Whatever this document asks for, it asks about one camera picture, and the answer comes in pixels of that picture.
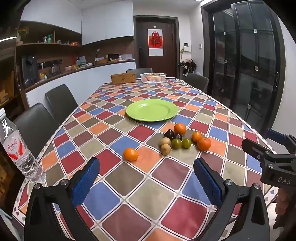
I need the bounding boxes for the dark grey chair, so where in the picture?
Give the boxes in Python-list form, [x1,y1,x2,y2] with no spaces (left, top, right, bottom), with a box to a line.
[45,84,79,126]
[185,73,209,93]
[126,68,153,79]
[13,103,59,158]

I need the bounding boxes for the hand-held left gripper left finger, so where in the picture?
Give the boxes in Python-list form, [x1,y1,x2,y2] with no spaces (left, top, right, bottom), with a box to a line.
[24,157,101,241]

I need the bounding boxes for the dark brown door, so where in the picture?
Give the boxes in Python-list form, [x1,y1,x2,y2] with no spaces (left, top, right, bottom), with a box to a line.
[134,16,179,78]

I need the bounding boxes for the wooden wall shelf unit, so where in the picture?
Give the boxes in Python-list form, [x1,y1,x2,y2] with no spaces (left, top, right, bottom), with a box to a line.
[16,20,82,77]

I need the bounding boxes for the white plastic basket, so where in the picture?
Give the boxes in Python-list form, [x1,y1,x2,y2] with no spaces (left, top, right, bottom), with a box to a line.
[140,72,167,84]

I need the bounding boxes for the black framed glass sliding door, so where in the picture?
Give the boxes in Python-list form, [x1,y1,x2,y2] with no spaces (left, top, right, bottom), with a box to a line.
[201,0,286,132]

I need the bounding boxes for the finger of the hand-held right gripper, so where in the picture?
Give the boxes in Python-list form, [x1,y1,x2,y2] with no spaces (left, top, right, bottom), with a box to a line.
[242,138,296,163]
[267,128,296,153]

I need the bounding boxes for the woven wicker box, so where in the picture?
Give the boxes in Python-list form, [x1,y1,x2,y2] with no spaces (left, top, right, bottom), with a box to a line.
[110,72,137,85]

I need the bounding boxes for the checkered colourful tablecloth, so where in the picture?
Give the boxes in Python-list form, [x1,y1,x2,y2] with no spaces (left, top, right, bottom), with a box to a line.
[13,77,281,241]

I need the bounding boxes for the white counter cabinet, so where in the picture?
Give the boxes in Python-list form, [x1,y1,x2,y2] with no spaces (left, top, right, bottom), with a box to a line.
[23,61,137,109]

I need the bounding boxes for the green plate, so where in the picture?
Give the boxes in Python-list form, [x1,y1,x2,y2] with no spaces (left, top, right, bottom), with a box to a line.
[126,99,179,121]

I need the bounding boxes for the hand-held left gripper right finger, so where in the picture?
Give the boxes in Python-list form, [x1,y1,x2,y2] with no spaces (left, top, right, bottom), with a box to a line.
[193,158,271,241]

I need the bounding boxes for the red and white wall calendar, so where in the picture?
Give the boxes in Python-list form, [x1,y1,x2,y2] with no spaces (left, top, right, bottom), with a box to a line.
[148,27,164,56]

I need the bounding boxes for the white upper wall cabinets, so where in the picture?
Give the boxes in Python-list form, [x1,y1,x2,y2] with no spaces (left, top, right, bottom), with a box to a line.
[21,0,134,45]

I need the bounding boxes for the person's right hand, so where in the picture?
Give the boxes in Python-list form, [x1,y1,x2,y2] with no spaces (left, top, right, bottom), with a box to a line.
[276,187,288,217]

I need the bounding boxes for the black coffee machine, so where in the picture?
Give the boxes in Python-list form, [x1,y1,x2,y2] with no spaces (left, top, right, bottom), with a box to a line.
[22,56,38,81]

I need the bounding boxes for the clear plastic water bottle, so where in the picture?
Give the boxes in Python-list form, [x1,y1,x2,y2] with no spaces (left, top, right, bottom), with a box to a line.
[0,108,46,184]

